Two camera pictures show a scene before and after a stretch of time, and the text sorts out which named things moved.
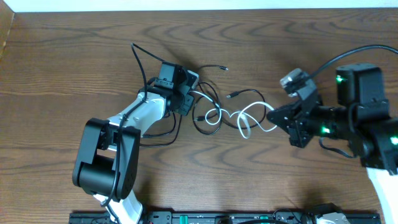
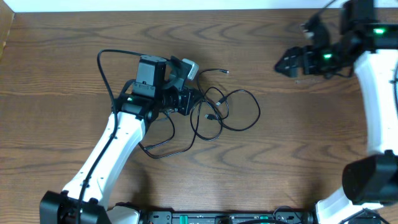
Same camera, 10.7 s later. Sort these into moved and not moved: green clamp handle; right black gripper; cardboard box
Moved: right black gripper
Not moved: cardboard box; green clamp handle
